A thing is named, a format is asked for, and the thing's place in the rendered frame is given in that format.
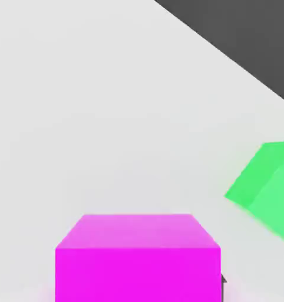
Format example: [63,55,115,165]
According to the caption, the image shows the small magenta cube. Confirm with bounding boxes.
[54,213,222,302]

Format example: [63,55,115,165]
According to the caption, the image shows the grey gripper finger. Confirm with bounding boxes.
[220,273,228,302]

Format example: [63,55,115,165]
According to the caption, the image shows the small green cube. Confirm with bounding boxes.
[223,140,284,247]

